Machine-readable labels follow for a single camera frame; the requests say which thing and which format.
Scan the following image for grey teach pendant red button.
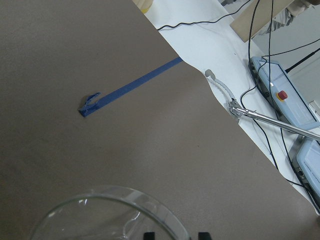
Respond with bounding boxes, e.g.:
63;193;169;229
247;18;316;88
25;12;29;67
248;56;320;130

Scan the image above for metal reacher grabber tool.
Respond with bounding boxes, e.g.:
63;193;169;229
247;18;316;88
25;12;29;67
204;69;320;142

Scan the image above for brown cardboard piece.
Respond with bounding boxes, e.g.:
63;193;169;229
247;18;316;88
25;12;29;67
230;0;293;43

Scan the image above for thin black cable loop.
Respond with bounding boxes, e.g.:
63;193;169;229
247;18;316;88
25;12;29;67
239;0;320;187

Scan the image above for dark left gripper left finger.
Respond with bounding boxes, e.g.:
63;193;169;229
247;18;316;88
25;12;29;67
143;232;155;240

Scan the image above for black pendant cable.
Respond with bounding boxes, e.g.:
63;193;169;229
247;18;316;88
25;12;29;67
247;0;261;83

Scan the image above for black cable on cloth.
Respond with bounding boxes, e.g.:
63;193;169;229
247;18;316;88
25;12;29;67
156;0;252;31

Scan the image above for clear glass cup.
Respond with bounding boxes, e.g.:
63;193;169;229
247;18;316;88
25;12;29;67
29;185;191;240

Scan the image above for blue tape strip torn end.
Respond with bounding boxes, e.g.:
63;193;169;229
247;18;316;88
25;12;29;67
78;56;183;118

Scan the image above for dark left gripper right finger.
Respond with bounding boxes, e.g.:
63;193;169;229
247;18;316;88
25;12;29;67
198;232;211;240

